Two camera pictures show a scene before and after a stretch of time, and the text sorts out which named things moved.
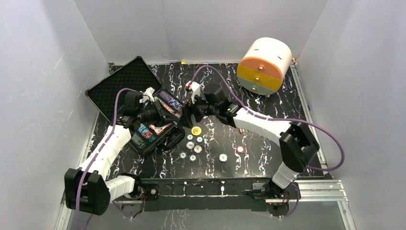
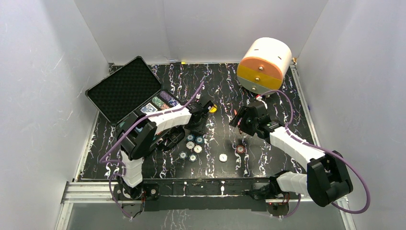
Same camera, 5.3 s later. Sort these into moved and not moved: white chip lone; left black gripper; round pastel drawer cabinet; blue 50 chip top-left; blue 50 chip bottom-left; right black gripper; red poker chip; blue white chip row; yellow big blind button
Moved: yellow big blind button; right black gripper; left black gripper
Not moved: round pastel drawer cabinet; blue white chip row; red poker chip; blue 50 chip bottom-left; blue 50 chip top-left; white chip lone
